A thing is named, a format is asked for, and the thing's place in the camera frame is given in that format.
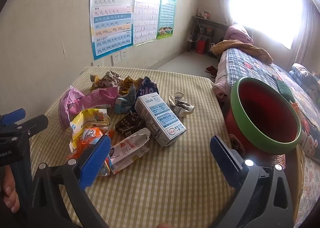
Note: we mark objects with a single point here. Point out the red shoe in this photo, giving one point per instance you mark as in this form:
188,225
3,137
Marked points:
210,69
214,74

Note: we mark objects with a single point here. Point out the yellow checked tablecloth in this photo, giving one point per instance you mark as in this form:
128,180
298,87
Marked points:
175,180

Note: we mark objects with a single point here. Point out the pink bed sheet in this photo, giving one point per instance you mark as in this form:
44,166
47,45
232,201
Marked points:
220,77

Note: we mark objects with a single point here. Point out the pile of folded blankets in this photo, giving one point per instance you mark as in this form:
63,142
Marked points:
237,47

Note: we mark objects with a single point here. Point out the green number wall poster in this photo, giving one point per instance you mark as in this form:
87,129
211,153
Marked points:
166,12

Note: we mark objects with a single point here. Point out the yellow white cartoon wrapper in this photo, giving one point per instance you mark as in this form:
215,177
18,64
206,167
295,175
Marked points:
87,117

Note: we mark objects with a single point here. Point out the blue letter wall poster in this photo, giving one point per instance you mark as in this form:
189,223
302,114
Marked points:
112,17

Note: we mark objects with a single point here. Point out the dark brown snack wrapper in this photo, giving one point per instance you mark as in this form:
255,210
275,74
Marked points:
128,122

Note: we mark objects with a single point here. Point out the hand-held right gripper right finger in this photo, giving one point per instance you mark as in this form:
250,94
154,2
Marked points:
223,159

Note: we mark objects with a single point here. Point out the pink pillow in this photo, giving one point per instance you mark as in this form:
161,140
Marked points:
237,34

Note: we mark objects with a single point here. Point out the dark green cloth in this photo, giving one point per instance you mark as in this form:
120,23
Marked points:
285,90

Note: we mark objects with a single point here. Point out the white chart wall poster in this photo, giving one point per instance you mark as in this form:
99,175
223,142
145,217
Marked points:
146,12

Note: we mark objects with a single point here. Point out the orange plastic bottle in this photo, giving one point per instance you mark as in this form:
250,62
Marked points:
295,106

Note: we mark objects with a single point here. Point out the red bin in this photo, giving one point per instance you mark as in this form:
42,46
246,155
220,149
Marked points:
200,46

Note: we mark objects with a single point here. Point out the white wall socket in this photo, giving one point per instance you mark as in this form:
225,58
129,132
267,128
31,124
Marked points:
115,59
124,56

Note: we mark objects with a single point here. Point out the dark metal desk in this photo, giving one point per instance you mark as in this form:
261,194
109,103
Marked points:
200,21

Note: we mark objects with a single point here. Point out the white red snack packet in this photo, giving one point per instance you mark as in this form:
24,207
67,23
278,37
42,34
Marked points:
127,150

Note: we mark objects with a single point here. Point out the blue plaid bed quilt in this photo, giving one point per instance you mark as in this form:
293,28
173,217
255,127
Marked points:
250,65

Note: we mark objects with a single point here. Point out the yellow brown snack wrapper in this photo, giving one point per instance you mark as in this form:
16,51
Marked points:
127,84

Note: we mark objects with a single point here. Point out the person's left hand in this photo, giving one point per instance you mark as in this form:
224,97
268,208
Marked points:
8,193

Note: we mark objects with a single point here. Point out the small yellow grey wrapper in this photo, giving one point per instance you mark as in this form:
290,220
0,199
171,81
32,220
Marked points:
94,79

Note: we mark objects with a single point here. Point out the light blue white wrapper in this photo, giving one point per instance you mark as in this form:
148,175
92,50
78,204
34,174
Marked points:
125,101

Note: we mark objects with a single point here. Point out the orange plastic wrapper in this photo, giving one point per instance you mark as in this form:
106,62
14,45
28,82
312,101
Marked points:
80,148

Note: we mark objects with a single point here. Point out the crumpled brown paper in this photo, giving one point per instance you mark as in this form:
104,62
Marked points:
111,79

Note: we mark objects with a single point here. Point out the crumpled white black wrapper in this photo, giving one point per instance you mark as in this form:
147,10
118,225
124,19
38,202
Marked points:
181,106

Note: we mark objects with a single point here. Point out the pink plastic wrapper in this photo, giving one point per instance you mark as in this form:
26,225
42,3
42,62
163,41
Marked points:
72,100

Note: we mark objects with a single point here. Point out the small red white box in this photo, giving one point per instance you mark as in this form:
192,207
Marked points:
207,14

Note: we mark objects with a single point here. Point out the red bucket with green rim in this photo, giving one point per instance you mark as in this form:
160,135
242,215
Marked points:
262,112

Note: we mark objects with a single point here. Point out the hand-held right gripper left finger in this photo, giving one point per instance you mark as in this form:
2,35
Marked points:
96,161

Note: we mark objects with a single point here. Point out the folded blue plaid blanket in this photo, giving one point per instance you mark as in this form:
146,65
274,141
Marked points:
302,72

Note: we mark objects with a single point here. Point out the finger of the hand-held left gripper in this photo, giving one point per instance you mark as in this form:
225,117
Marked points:
32,124
13,115

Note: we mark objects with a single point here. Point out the white blue milk carton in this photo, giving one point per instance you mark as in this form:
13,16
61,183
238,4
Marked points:
160,117

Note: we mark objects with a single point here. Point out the dark blue cookie wrapper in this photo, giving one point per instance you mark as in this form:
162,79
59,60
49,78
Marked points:
147,89

